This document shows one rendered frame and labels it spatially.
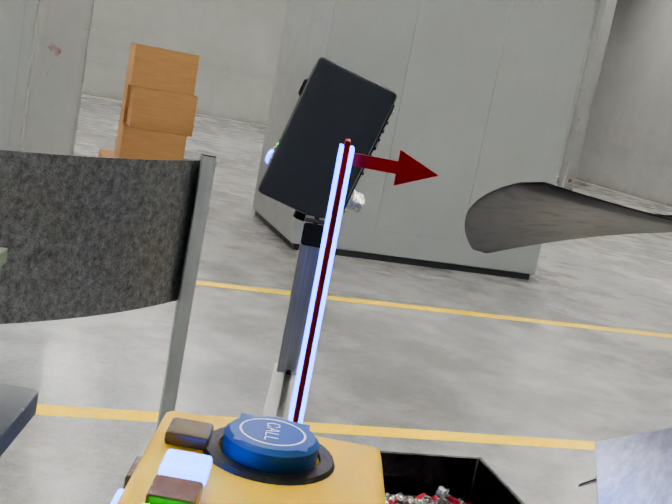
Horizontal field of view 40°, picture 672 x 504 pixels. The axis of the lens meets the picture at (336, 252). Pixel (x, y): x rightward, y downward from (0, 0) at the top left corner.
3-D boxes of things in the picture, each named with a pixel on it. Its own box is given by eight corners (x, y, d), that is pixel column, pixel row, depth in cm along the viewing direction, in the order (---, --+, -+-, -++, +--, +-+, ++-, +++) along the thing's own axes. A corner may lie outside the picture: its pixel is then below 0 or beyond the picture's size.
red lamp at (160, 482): (194, 518, 32) (196, 502, 32) (142, 509, 32) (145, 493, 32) (201, 495, 34) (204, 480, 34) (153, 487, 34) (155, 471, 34)
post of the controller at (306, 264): (299, 376, 118) (328, 224, 115) (276, 372, 118) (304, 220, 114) (300, 369, 121) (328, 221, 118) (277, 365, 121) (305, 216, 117)
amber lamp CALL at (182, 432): (206, 452, 38) (208, 438, 38) (162, 444, 38) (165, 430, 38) (212, 436, 40) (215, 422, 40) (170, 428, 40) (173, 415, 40)
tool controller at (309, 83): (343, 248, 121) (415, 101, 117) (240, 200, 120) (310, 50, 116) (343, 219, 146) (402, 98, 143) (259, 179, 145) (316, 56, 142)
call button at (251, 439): (312, 495, 37) (320, 455, 37) (212, 478, 37) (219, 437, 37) (315, 456, 41) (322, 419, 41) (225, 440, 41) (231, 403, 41)
